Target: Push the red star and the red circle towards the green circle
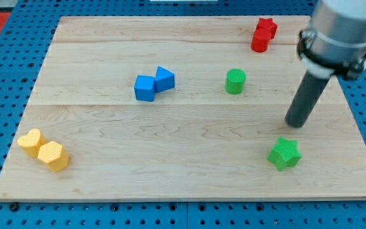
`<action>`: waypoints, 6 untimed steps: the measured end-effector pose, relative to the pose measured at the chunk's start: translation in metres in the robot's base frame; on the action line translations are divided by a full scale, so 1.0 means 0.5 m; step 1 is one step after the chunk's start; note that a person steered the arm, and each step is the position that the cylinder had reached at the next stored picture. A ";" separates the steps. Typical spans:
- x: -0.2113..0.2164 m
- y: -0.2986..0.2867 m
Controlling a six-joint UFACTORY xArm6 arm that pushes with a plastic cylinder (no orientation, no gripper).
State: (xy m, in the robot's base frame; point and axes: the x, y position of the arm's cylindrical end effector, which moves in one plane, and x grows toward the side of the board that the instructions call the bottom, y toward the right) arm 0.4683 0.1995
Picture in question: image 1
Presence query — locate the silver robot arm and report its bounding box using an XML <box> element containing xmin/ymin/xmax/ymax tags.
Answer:
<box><xmin>297</xmin><ymin>0</ymin><xmax>366</xmax><ymax>80</ymax></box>

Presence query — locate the blue triangle block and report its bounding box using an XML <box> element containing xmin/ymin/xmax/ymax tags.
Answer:
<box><xmin>155</xmin><ymin>66</ymin><xmax>175</xmax><ymax>93</ymax></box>

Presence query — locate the blue cube block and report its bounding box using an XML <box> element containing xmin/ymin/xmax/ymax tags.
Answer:
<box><xmin>134</xmin><ymin>75</ymin><xmax>156</xmax><ymax>102</ymax></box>

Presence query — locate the yellow hexagon block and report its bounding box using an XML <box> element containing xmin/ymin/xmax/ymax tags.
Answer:
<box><xmin>37</xmin><ymin>141</ymin><xmax>70</xmax><ymax>172</ymax></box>

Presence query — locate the red cylinder block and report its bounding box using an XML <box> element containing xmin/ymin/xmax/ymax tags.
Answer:
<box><xmin>250</xmin><ymin>29</ymin><xmax>271</xmax><ymax>53</ymax></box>

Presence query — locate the wooden board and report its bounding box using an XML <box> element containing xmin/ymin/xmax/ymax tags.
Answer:
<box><xmin>0</xmin><ymin>16</ymin><xmax>366</xmax><ymax>203</ymax></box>

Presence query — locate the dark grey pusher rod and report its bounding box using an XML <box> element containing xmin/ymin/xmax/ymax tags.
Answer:
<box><xmin>285</xmin><ymin>71</ymin><xmax>329</xmax><ymax>128</ymax></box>

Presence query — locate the red star block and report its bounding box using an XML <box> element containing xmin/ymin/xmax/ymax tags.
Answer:
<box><xmin>256</xmin><ymin>18</ymin><xmax>278</xmax><ymax>39</ymax></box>

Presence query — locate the yellow heart block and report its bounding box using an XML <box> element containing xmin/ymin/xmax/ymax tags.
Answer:
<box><xmin>17</xmin><ymin>128</ymin><xmax>47</xmax><ymax>158</ymax></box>

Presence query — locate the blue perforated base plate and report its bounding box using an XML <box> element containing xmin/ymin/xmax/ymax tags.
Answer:
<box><xmin>0</xmin><ymin>0</ymin><xmax>366</xmax><ymax>228</ymax></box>

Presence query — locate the green star block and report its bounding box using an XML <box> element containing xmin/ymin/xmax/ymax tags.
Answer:
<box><xmin>268</xmin><ymin>137</ymin><xmax>302</xmax><ymax>171</ymax></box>

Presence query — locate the green cylinder block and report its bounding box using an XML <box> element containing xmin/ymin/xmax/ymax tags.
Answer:
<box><xmin>224</xmin><ymin>69</ymin><xmax>247</xmax><ymax>95</ymax></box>

